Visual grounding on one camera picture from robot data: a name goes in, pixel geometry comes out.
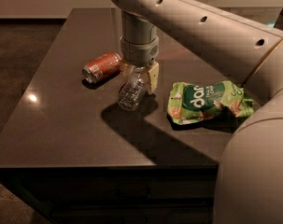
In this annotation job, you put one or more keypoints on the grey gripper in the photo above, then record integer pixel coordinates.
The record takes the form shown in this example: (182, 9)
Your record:
(139, 54)

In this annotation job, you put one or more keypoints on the clear plastic water bottle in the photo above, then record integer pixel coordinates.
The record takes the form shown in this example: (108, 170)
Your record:
(132, 92)

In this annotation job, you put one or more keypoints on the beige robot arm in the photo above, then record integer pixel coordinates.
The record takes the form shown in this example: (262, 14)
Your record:
(249, 187)

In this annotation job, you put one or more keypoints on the orange soda can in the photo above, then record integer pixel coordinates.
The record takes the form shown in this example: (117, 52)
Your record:
(101, 68)

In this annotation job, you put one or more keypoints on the green snack bag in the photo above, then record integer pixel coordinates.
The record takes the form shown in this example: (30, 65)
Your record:
(190, 103)

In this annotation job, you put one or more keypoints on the dark cabinet drawer front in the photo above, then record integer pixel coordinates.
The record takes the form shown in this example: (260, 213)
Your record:
(112, 188)

